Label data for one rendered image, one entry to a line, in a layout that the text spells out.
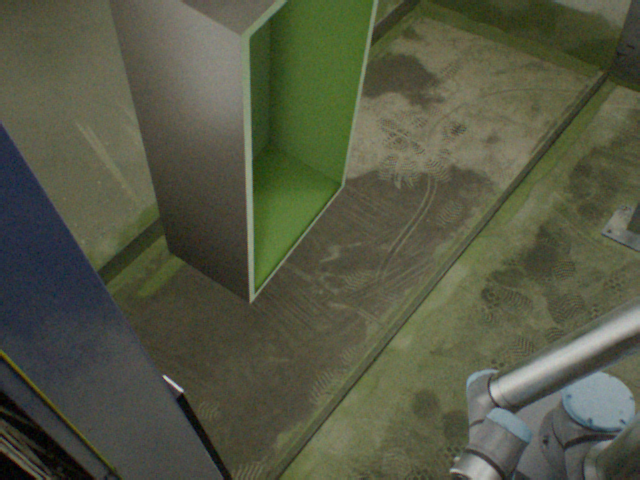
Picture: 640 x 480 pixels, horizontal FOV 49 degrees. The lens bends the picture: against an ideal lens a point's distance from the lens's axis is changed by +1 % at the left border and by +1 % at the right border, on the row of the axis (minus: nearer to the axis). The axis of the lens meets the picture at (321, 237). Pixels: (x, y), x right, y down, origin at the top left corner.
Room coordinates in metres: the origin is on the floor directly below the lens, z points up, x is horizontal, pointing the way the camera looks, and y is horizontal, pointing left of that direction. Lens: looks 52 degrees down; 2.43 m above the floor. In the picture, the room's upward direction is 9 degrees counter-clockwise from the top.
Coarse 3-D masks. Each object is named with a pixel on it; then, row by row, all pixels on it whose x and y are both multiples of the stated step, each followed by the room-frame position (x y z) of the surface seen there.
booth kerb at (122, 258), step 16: (416, 0) 3.32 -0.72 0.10; (384, 16) 3.13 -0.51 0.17; (400, 16) 3.22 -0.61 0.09; (384, 32) 3.12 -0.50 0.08; (160, 224) 1.97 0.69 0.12; (144, 240) 1.90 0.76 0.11; (112, 256) 1.80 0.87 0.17; (128, 256) 1.84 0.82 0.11; (96, 272) 1.74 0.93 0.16; (112, 272) 1.77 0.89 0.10
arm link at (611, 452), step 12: (636, 420) 0.45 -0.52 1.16; (624, 432) 0.45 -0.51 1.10; (636, 432) 0.43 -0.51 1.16; (588, 444) 0.51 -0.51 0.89; (600, 444) 0.49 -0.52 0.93; (612, 444) 0.45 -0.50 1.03; (624, 444) 0.43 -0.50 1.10; (636, 444) 0.41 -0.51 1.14; (576, 456) 0.49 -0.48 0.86; (588, 456) 0.47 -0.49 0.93; (600, 456) 0.46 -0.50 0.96; (612, 456) 0.43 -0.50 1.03; (624, 456) 0.41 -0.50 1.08; (636, 456) 0.40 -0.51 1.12; (576, 468) 0.47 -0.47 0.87; (588, 468) 0.45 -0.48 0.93; (600, 468) 0.43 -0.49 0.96; (612, 468) 0.42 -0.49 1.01; (624, 468) 0.40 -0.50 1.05; (636, 468) 0.39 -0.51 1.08
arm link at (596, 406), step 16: (576, 384) 0.64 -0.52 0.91; (592, 384) 0.63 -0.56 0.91; (608, 384) 0.63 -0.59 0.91; (624, 384) 0.63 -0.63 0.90; (560, 400) 0.63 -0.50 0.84; (576, 400) 0.60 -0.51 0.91; (592, 400) 0.60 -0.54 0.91; (608, 400) 0.59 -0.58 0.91; (624, 400) 0.59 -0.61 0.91; (560, 416) 0.60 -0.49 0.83; (576, 416) 0.57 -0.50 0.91; (592, 416) 0.56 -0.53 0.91; (608, 416) 0.55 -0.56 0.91; (624, 416) 0.55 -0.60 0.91; (560, 432) 0.58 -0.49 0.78; (576, 432) 0.54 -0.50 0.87; (592, 432) 0.53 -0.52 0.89; (608, 432) 0.53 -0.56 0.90
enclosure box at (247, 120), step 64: (128, 0) 1.30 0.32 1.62; (192, 0) 1.21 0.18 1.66; (256, 0) 1.21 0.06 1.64; (320, 0) 1.74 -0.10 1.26; (128, 64) 1.36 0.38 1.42; (192, 64) 1.22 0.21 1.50; (256, 64) 1.83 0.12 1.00; (320, 64) 1.76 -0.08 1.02; (192, 128) 1.27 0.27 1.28; (256, 128) 1.87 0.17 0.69; (320, 128) 1.78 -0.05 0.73; (192, 192) 1.33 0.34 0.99; (256, 192) 1.72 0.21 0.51; (320, 192) 1.71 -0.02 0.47; (192, 256) 1.41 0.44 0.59; (256, 256) 1.46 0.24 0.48
